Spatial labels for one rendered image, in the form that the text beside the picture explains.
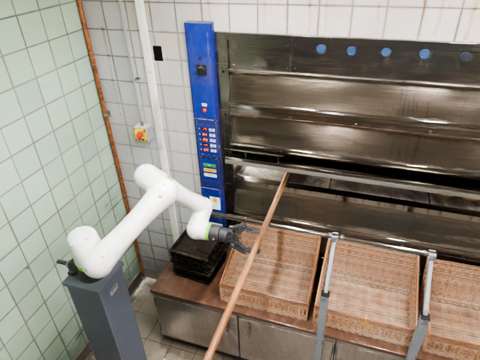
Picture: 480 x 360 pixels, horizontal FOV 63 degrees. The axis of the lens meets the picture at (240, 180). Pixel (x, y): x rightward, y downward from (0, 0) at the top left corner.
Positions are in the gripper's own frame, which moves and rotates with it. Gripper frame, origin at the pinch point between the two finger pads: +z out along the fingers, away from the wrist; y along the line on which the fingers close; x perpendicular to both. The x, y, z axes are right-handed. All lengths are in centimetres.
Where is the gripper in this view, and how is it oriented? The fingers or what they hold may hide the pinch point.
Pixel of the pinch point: (257, 241)
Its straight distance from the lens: 206.3
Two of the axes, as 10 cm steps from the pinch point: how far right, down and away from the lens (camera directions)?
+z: 9.5, 1.5, -2.8
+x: -3.2, 5.2, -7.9
